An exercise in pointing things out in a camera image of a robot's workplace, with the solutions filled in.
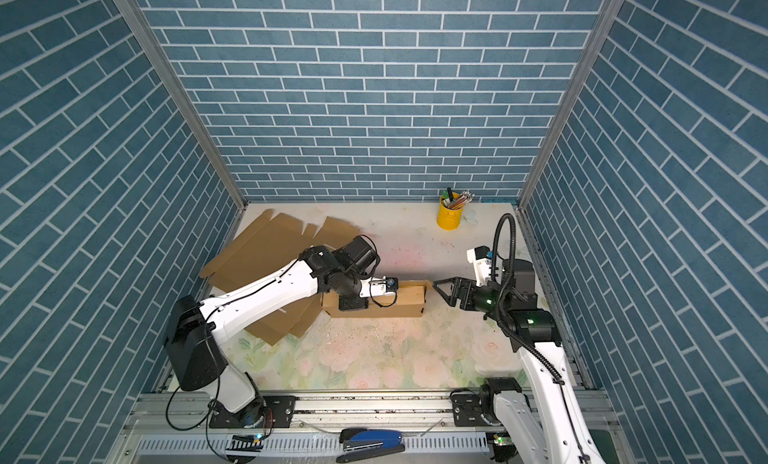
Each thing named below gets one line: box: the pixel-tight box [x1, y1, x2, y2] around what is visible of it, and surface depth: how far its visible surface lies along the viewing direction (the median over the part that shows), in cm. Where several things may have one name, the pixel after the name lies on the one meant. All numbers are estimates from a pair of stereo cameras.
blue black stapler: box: [336, 428, 405, 463], surface depth 70 cm
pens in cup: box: [441, 187, 475, 210], surface depth 107 cm
